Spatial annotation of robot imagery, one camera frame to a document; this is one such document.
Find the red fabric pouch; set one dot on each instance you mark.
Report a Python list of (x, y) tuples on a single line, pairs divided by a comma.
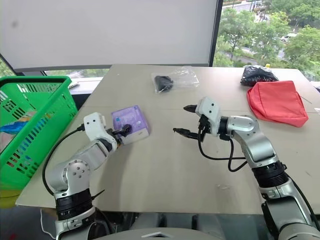
[(277, 103)]

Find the white car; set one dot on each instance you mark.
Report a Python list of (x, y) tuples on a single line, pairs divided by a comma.
[(288, 37)]

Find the black window frame post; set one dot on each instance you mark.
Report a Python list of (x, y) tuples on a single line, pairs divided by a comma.
[(215, 32)]

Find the black item in clear bag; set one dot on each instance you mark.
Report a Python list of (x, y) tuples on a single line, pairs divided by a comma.
[(163, 83)]

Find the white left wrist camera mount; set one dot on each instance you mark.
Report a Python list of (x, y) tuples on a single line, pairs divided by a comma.
[(93, 125)]

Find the black zip tie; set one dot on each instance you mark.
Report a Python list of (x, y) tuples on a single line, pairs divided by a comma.
[(98, 195)]

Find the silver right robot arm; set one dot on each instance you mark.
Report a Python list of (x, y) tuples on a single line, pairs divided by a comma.
[(260, 147)]

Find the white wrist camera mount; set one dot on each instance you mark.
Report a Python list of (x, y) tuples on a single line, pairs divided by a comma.
[(93, 125), (209, 110)]

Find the purple tissue pack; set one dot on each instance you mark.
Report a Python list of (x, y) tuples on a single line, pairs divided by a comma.
[(130, 116)]

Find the black patterned bag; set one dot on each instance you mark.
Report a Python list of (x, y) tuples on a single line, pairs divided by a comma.
[(257, 75)]

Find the yellow object under basket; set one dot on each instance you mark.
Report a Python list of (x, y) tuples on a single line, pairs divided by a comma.
[(8, 197)]

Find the white roller blind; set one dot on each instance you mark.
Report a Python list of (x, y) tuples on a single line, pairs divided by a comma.
[(107, 32)]

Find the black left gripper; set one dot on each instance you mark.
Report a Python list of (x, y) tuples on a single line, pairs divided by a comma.
[(114, 136)]

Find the green trees outside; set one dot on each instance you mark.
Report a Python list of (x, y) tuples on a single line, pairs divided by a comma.
[(265, 35)]

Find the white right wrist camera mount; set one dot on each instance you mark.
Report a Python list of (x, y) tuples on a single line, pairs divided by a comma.
[(209, 110)]

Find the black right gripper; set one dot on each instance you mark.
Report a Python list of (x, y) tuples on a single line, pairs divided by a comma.
[(205, 126)]

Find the white object on sill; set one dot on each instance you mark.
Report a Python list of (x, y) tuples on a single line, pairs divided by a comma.
[(74, 85)]

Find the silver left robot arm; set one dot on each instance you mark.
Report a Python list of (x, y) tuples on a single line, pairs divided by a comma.
[(75, 172)]

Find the blue orange snack package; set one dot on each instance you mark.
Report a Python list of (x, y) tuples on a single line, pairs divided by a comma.
[(15, 125)]

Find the green plastic shopping basket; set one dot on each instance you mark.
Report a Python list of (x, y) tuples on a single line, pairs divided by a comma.
[(52, 117)]

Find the clear plastic bag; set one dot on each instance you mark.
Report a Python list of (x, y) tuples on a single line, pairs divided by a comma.
[(186, 77)]

